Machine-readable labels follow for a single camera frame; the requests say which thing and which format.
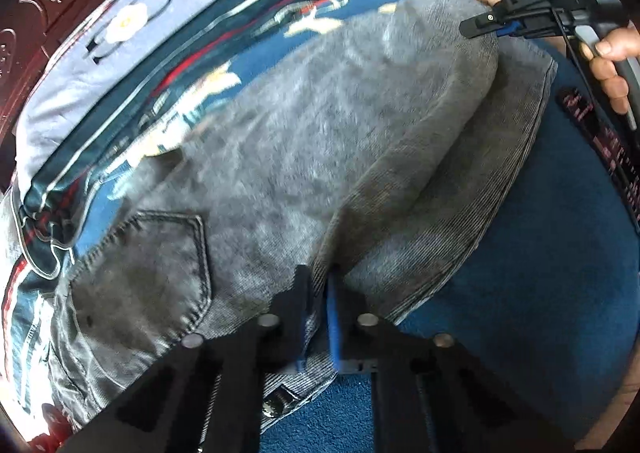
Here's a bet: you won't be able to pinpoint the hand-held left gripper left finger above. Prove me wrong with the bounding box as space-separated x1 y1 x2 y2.
60 265 312 453

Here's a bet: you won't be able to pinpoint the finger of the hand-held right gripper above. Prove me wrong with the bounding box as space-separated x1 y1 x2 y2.
495 22 551 39
459 8 516 39

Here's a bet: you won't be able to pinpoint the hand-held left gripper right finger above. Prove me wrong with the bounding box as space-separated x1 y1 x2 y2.
327 273 576 453

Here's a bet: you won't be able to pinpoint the grey corduroy pants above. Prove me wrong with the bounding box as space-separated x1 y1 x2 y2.
50 0 558 434

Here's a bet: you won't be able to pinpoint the person's right hand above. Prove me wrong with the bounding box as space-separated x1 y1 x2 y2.
580 26 640 116

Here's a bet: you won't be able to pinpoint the blue deer print blanket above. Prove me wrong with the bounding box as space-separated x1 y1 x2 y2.
0 0 640 453

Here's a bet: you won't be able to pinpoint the lavender flower print pillow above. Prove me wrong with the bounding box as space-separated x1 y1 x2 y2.
10 0 341 224

